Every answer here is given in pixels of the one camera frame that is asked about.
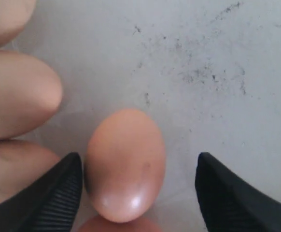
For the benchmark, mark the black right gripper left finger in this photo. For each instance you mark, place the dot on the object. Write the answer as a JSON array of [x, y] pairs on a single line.
[[50, 204]]

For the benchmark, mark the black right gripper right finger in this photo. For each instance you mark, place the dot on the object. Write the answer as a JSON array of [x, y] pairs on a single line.
[[229, 204]]

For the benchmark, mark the clear plastic bin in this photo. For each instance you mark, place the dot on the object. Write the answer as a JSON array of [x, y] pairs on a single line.
[[207, 72]]

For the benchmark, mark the brown egg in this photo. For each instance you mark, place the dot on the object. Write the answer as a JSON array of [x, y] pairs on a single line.
[[30, 93], [14, 15], [125, 165], [100, 224], [22, 163]]

